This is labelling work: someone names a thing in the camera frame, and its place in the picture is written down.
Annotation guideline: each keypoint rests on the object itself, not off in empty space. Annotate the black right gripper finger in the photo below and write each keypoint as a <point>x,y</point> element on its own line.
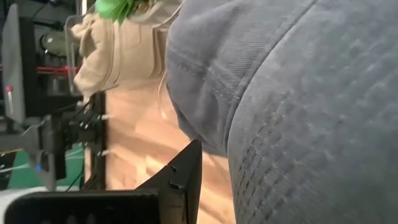
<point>155,205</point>

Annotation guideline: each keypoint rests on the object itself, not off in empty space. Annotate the blue-grey baseball cap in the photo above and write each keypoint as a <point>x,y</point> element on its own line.
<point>311,124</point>

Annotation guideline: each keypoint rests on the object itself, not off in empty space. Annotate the tan baseball cap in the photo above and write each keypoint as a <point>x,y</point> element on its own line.
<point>118,62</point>
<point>161,17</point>

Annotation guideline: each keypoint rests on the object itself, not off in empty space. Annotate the clear plastic bin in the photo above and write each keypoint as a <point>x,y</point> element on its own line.
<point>70,62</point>

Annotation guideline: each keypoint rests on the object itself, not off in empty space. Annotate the green plant in patterned pot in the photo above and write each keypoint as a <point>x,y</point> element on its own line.
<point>115,9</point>

